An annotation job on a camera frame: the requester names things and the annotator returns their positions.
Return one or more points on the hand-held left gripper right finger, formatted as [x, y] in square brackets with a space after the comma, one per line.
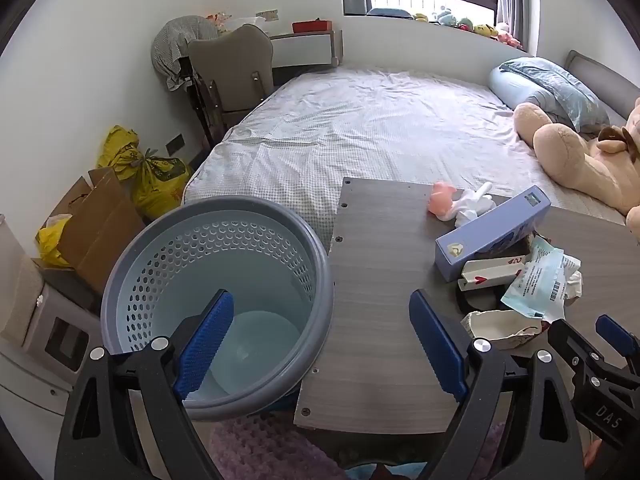
[437, 346]

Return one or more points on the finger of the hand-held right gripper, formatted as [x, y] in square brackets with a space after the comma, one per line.
[567, 342]
[620, 340]

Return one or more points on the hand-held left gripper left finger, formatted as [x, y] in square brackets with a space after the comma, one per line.
[206, 344]

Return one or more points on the white tissue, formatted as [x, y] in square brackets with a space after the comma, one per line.
[575, 285]

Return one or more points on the torn white paper cup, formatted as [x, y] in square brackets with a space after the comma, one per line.
[500, 327]

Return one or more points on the blue white plastic wrapper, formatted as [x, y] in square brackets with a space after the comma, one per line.
[535, 280]

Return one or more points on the playing card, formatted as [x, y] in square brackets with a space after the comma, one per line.
[492, 271]

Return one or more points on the grey perforated plastic basket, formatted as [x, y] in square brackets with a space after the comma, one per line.
[165, 240]

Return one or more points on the brown snack packet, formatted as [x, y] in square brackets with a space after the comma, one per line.
[527, 247]

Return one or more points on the purple fluffy rug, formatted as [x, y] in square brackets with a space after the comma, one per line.
[260, 450]

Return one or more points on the long blue cardboard box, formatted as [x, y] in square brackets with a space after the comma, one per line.
[490, 230]

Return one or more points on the white toy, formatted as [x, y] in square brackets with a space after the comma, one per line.
[472, 205]

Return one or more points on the pink toy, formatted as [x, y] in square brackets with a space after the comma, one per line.
[442, 200]

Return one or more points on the brown cardboard box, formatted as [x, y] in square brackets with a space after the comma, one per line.
[100, 230]

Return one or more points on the white plastic cabinet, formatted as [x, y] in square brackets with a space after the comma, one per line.
[30, 310]

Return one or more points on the small yellow plastic bag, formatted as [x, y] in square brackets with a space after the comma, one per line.
[50, 240]

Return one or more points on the large beige teddy bear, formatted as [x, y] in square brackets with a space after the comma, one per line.
[565, 155]

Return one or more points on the bed with checked sheet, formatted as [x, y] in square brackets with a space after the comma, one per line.
[375, 125]

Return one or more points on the grey padded headboard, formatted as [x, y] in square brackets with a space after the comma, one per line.
[610, 85]

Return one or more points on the light blue pillow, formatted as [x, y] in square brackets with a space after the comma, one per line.
[550, 85]

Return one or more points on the grey padded chair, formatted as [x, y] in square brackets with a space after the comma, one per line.
[230, 65]

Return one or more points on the grey garment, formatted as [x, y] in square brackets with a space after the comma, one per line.
[172, 45]

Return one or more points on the row of plush toys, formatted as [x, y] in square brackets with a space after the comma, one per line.
[470, 24]

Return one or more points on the red box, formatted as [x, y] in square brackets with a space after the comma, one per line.
[312, 26]

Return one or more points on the blue cushion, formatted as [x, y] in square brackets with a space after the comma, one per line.
[390, 12]

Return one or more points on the black wall socket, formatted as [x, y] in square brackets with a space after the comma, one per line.
[175, 144]

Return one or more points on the white wall desk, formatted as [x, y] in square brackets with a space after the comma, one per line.
[300, 47]

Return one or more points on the small wall sticker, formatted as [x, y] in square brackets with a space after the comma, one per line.
[267, 14]

